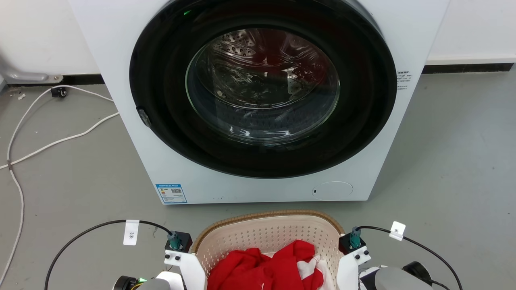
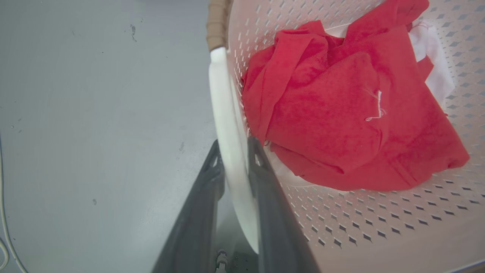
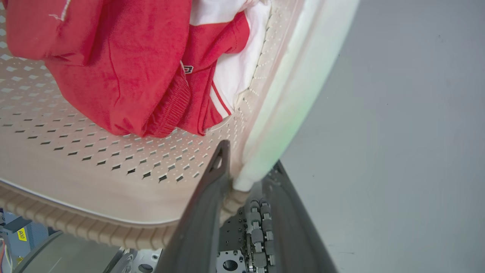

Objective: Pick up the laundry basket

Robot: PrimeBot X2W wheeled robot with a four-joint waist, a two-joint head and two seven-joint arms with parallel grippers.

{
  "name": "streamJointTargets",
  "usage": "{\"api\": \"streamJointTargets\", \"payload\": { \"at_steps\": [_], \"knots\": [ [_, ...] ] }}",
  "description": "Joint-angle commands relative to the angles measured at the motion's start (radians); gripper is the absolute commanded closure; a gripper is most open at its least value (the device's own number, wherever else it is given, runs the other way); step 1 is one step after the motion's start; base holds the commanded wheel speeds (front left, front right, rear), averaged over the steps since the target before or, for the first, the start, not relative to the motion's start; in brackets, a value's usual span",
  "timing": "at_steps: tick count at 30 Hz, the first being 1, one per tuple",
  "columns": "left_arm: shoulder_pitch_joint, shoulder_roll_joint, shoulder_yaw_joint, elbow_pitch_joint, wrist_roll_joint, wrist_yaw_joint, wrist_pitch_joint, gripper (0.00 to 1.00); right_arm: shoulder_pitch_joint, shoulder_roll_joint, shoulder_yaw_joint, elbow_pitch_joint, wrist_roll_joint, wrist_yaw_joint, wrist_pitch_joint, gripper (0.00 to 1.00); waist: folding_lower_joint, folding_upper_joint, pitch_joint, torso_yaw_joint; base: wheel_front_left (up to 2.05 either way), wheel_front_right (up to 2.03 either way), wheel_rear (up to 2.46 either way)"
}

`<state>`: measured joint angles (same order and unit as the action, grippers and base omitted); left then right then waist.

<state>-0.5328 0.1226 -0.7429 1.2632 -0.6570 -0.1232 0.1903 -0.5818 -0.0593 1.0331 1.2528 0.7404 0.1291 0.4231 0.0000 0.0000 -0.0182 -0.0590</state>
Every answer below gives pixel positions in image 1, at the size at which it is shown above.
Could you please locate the steel washer drum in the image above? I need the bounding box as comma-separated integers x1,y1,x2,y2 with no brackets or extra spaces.
185,27,341,146

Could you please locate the grey metal pipe bracket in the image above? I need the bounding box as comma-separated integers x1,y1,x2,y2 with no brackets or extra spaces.
0,52,64,84

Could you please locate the red garment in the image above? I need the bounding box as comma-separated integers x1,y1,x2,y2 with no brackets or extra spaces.
207,240,324,290

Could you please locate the white printed cable tag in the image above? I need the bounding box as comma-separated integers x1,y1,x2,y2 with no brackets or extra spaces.
123,220,140,246

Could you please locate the white power cable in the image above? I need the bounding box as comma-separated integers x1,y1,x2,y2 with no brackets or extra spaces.
0,112,120,170

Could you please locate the blue energy label sticker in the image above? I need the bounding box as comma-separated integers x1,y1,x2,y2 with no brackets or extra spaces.
155,184,188,204

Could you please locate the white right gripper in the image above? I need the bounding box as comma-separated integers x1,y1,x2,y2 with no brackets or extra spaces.
336,246,372,290

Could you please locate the white front-load washing machine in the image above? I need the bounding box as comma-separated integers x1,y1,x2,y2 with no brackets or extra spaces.
68,0,451,205

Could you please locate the beige perforated laundry basket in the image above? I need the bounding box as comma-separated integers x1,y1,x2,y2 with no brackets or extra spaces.
191,210,345,290

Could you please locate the long white floor cable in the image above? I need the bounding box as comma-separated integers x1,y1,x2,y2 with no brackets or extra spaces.
0,85,114,287

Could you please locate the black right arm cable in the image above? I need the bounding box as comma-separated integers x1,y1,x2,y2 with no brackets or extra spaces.
356,226,464,290

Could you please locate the white garment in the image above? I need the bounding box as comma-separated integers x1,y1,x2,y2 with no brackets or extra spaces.
262,252,336,290

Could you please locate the small printed text sticker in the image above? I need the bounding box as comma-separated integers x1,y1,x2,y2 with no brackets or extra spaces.
396,71,411,91

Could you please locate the round black washer door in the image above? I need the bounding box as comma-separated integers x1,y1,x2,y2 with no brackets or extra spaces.
129,0,398,179

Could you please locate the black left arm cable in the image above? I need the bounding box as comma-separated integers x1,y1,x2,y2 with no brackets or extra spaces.
44,220,175,290

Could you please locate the round white filter cover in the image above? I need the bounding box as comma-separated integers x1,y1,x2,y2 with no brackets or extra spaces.
312,181,354,201

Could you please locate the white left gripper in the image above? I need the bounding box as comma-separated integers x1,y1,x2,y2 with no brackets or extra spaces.
164,250,207,290

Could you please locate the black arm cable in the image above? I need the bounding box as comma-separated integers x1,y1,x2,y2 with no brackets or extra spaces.
44,220,175,290
356,226,464,290

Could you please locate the small white cable tag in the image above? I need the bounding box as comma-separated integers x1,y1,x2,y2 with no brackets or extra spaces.
389,221,407,242

